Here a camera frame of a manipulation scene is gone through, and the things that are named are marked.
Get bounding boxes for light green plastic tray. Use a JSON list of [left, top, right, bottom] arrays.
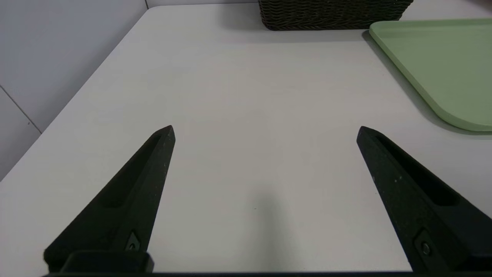
[[369, 18, 492, 132]]

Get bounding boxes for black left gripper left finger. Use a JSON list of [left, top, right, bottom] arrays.
[[43, 125, 176, 273]]

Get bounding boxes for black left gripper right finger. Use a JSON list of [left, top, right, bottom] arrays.
[[356, 126, 492, 272]]

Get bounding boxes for dark brown wicker basket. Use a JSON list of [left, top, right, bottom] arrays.
[[258, 0, 414, 31]]

